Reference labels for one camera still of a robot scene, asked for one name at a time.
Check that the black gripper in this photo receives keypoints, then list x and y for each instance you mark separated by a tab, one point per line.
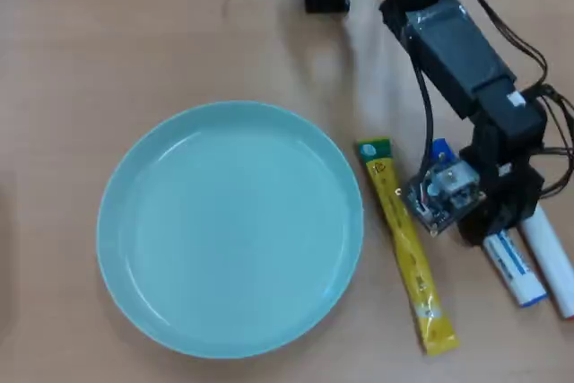
507	167

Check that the blue capped white marker pen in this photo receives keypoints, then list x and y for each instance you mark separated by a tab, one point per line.
515	266

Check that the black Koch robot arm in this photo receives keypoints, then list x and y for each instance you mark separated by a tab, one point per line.
453	51

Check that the red capped white marker pen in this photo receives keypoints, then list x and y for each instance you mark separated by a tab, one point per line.
549	253

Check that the yellow stick sachet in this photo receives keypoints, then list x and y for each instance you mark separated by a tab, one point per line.
406	239

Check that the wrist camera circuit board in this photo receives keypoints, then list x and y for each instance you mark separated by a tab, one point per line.
444	197

